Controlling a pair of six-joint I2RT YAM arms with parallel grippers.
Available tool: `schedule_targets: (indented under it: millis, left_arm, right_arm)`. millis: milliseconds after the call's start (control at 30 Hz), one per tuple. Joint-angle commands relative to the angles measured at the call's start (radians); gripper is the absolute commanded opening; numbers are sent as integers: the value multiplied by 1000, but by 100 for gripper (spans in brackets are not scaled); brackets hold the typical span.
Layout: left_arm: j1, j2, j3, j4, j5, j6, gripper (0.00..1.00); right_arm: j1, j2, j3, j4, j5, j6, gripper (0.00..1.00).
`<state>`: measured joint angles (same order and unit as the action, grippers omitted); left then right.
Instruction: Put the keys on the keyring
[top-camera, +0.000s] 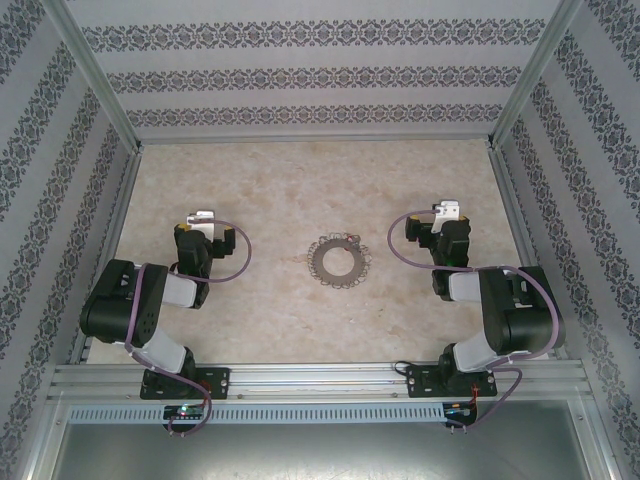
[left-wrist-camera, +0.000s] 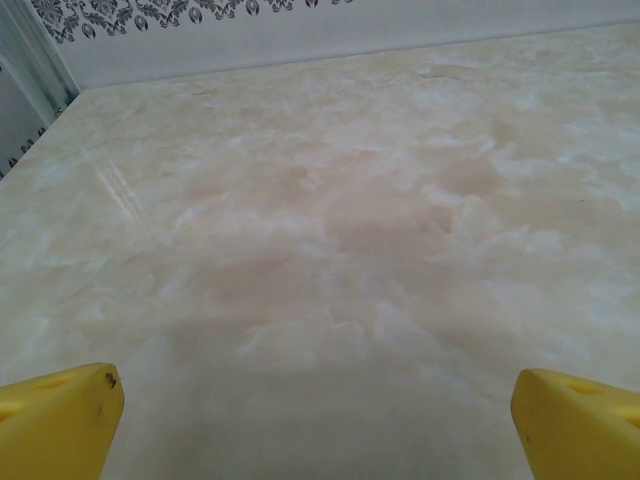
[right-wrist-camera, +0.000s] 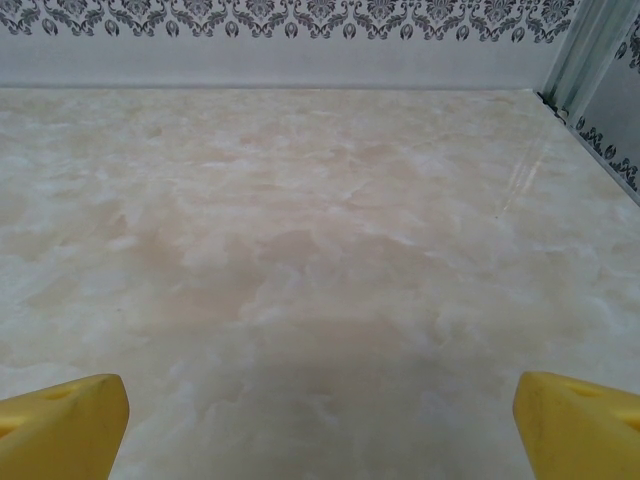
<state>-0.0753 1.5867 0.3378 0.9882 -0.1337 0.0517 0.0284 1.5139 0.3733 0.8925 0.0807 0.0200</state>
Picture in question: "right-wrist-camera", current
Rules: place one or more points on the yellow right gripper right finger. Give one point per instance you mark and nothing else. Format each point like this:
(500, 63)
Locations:
(580, 430)

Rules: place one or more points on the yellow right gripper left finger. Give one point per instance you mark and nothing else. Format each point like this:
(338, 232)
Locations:
(55, 430)

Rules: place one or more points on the aluminium frame post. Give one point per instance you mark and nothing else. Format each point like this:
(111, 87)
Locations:
(585, 50)

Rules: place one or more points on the aluminium floor rail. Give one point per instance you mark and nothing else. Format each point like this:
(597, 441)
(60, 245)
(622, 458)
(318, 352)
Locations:
(559, 109)

